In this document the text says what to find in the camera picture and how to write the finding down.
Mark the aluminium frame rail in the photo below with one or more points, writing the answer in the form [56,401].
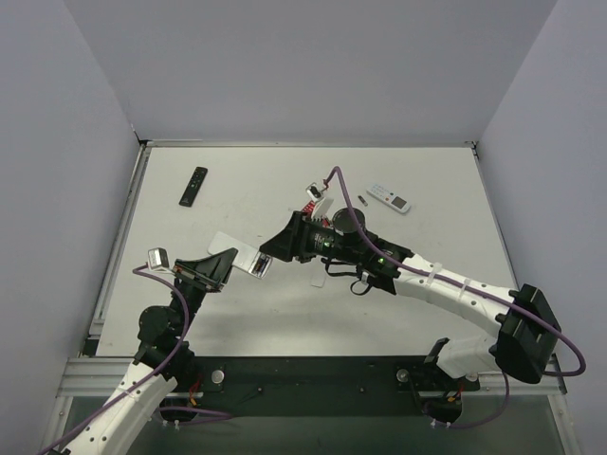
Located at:
[494,383]

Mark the red and white remote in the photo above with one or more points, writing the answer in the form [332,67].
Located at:
[317,211]

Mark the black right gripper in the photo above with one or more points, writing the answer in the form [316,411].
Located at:
[298,237]

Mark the black slim remote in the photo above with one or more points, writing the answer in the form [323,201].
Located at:
[193,187]

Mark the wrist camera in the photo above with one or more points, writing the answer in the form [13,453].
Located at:
[317,192]
[158,260]

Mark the white battery cover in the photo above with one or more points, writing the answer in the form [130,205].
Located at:
[318,281]

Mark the white grey remote control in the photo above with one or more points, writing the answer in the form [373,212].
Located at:
[248,259]

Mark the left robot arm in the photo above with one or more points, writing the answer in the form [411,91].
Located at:
[163,360]

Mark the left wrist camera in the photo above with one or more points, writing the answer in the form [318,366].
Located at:
[158,260]

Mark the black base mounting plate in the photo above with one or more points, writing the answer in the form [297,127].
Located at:
[314,386]

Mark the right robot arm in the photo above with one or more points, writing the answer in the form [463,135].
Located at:
[520,330]

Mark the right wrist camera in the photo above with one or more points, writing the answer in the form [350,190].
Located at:
[317,192]

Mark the white remote with orange button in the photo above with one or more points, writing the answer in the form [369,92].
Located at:
[389,198]

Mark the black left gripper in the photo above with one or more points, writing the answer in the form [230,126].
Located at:
[197,276]

